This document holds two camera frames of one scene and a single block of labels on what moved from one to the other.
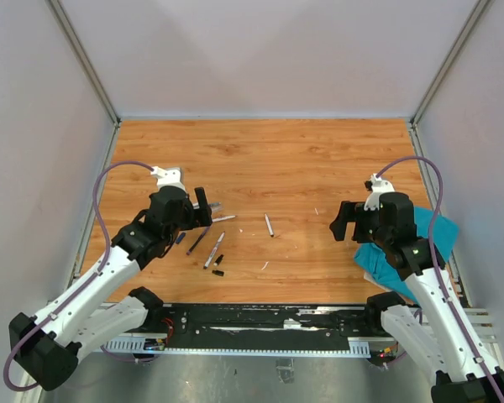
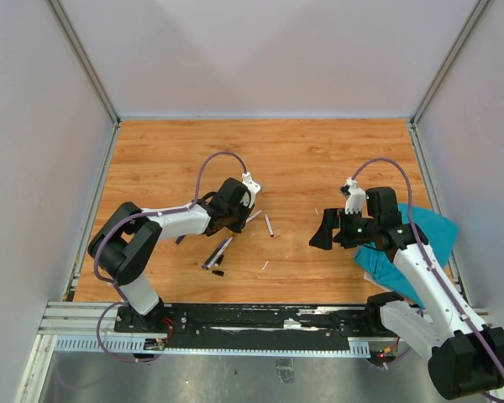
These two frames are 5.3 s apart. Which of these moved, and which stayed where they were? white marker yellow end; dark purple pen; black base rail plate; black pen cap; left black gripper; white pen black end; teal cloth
Moved: dark purple pen; left black gripper; white marker yellow end
Stayed: black base rail plate; teal cloth; white pen black end; black pen cap
